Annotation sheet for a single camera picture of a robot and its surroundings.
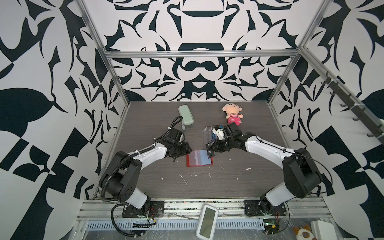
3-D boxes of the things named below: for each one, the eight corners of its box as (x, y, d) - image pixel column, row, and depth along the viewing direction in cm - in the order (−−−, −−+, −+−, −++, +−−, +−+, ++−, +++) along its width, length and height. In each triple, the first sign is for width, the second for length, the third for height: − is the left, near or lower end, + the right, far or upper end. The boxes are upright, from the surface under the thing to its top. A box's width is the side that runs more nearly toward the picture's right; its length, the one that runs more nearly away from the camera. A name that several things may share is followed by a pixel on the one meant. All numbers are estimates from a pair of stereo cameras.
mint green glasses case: (184, 126, 107) (184, 123, 104) (177, 108, 118) (177, 105, 115) (195, 123, 109) (195, 120, 106) (187, 106, 120) (187, 103, 117)
